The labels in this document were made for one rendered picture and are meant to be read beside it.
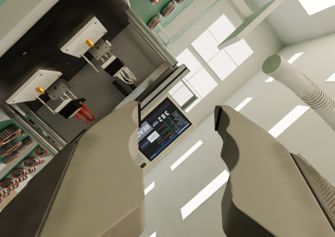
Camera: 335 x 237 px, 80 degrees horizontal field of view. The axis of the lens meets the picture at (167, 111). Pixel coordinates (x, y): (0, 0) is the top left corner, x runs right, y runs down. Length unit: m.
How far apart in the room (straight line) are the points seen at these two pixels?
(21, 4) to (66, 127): 0.66
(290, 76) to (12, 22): 1.75
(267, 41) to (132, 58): 7.59
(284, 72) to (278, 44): 6.78
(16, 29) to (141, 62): 0.56
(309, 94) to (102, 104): 1.68
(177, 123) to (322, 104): 1.53
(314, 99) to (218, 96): 5.65
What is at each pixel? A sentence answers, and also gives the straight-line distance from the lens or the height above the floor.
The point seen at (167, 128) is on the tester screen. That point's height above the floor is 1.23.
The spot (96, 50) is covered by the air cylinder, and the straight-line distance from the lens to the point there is 0.91.
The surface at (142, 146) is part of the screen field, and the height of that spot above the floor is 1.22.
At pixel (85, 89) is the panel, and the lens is 1.05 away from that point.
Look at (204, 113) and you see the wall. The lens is 7.49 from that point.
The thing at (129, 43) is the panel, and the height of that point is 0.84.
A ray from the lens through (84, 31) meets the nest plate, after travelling 0.72.
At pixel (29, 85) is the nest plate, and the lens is 0.79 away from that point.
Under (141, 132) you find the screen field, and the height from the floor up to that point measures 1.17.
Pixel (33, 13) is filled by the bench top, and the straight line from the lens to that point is 0.59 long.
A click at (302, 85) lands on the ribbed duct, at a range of 2.00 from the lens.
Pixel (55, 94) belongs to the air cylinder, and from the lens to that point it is 0.96.
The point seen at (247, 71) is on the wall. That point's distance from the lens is 7.95.
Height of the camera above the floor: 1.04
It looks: 9 degrees up
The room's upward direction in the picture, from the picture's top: 137 degrees clockwise
